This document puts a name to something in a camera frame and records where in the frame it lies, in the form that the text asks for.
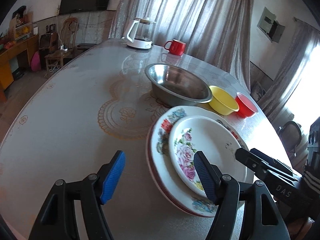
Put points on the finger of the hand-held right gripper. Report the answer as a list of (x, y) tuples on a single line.
[(270, 160), (247, 160)]

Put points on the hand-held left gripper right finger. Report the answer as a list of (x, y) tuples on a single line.
[(203, 177)]

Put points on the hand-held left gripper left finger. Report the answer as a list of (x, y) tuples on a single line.
[(113, 177)]

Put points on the white rose print plate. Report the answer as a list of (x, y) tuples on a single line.
[(212, 140)]

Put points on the white plate with vine rim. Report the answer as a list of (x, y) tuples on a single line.
[(152, 166)]

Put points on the red plastic bowl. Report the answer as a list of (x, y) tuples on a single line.
[(247, 108)]

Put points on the white plate with red characters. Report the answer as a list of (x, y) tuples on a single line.
[(162, 135)]

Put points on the yellow plastic bowl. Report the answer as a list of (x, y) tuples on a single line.
[(222, 102)]

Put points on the stainless steel bowl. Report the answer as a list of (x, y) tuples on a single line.
[(175, 80)]

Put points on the round-back wooden chair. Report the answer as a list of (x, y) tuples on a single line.
[(291, 132)]

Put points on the grey patterned sack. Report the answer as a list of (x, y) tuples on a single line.
[(258, 90)]

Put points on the grey side curtain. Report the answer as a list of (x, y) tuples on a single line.
[(287, 80)]

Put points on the red mug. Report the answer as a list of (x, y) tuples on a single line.
[(176, 48)]

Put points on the white glass electric kettle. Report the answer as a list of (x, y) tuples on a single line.
[(140, 43)]

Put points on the pink bag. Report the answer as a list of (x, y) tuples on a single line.
[(35, 62)]

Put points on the white power strip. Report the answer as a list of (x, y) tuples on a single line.
[(63, 47)]

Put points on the small old television set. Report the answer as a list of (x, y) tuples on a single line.
[(46, 42)]

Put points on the orange wooden desk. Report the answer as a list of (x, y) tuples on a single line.
[(15, 52)]

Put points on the grey sheer curtain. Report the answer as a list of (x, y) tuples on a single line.
[(187, 10)]

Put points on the small white box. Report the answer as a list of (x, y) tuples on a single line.
[(35, 29)]

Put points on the small wooden shelf with items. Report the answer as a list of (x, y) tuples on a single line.
[(21, 27)]

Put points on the grey wall electrical panel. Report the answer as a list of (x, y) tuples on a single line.
[(268, 22)]

